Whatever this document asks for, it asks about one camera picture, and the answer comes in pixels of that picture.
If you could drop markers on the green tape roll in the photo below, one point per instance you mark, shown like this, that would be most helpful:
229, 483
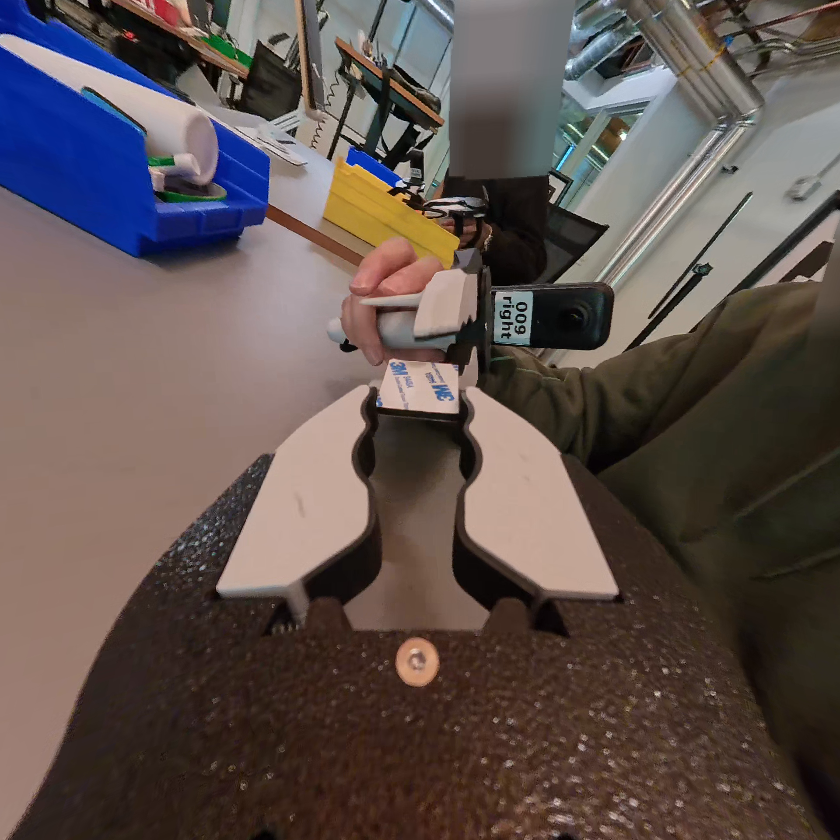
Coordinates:
197, 193

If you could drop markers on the black mesh chair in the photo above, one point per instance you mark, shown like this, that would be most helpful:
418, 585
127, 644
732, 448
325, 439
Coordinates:
577, 243

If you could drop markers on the black tripod stand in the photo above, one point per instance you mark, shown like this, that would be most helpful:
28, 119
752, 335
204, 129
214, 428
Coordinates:
699, 269

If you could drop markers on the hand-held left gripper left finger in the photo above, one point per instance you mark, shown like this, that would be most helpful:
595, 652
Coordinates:
308, 499

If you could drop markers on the person's right hand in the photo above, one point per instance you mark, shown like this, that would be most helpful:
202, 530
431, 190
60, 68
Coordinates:
394, 262

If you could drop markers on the wooden desk with black legs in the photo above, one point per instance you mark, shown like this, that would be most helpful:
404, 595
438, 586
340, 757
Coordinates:
394, 92

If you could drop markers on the white double-sided tape pad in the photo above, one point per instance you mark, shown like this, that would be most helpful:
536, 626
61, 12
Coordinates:
420, 384

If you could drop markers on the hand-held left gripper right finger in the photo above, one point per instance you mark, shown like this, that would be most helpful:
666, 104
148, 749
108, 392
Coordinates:
531, 505

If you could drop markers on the green and white tube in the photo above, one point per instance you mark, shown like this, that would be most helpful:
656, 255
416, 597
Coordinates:
167, 161

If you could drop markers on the small blue plastic bin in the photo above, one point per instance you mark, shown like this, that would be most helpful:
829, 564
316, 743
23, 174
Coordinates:
371, 167

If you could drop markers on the blue box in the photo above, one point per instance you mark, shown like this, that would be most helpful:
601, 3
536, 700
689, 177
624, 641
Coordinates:
108, 108

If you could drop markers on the yellow plastic bin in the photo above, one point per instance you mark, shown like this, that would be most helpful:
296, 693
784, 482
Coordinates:
380, 210

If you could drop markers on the person's right forearm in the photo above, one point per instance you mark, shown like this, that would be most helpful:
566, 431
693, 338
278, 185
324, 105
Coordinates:
656, 394

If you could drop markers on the white foam cylinder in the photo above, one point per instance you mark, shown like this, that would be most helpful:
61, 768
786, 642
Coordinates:
131, 105

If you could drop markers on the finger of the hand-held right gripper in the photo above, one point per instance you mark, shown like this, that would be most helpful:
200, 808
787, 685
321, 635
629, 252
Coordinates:
471, 377
453, 302

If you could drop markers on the black office chair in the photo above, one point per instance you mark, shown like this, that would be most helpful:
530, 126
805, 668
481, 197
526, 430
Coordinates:
269, 85

